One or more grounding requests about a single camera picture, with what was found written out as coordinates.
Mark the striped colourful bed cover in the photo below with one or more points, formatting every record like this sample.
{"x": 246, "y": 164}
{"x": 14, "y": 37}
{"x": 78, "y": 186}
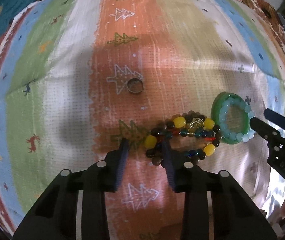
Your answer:
{"x": 77, "y": 76}

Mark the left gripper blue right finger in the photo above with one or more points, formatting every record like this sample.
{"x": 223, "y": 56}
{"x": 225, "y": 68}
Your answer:
{"x": 215, "y": 203}

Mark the green jade bangle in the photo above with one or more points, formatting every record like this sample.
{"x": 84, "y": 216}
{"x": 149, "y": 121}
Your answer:
{"x": 220, "y": 109}

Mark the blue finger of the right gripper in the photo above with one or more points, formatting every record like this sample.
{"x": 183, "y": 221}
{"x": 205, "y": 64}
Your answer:
{"x": 264, "y": 130}
{"x": 275, "y": 118}

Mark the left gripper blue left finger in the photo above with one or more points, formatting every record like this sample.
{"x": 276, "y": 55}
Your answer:
{"x": 53, "y": 215}

